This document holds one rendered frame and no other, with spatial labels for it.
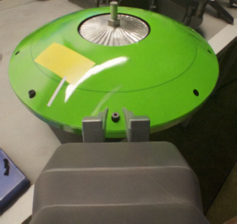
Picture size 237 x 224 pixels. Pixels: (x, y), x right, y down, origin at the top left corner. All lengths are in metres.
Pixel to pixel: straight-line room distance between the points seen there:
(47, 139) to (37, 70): 0.17
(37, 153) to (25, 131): 0.06
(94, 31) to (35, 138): 0.23
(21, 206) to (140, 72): 0.26
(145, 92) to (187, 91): 0.05
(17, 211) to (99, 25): 0.30
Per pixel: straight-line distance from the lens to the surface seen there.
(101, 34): 0.25
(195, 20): 0.65
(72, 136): 0.33
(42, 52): 0.25
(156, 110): 0.18
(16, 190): 0.32
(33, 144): 0.36
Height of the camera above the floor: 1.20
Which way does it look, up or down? 50 degrees down
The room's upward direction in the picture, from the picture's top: 1 degrees clockwise
